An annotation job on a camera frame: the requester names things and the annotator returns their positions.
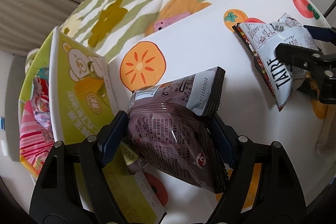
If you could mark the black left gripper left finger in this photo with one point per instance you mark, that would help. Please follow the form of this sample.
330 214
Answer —
71 187

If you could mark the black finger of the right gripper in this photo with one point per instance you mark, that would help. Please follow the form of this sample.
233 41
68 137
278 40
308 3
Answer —
296 56

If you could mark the dark maroon snack bag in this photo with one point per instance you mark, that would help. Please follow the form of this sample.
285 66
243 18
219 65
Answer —
167 128

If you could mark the green cardboard box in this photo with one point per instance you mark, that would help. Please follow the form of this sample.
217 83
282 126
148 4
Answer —
81 103

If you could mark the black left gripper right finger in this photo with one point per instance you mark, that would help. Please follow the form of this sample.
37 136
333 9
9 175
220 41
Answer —
263 187

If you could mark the large pink cotton candy bag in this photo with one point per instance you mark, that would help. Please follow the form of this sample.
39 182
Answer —
36 137

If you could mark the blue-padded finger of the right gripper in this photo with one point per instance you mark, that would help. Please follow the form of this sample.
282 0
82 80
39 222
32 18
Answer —
324 34

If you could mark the pink small toy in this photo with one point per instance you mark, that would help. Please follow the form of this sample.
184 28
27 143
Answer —
163 23

